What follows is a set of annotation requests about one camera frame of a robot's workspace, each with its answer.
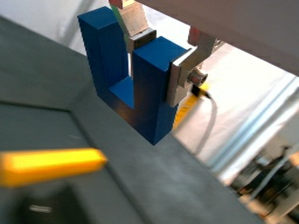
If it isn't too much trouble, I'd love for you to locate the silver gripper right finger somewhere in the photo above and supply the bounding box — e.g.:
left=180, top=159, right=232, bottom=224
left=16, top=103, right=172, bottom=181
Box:
left=165, top=27, right=216, bottom=108

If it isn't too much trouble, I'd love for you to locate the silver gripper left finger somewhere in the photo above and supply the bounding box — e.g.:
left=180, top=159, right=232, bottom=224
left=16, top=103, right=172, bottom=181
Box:
left=108, top=0, right=156, bottom=53

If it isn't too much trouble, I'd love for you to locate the blue U-shaped block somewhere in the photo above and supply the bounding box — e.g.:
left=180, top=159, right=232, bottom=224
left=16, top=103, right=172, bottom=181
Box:
left=78, top=7, right=185, bottom=144

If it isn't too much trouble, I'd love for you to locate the yellow long bar block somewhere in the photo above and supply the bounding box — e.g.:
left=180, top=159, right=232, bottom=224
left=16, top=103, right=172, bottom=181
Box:
left=0, top=148, right=108, bottom=187

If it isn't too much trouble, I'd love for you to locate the yellow sensor with grey cable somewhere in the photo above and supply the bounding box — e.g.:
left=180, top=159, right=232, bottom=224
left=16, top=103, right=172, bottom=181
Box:
left=172, top=85, right=217, bottom=156

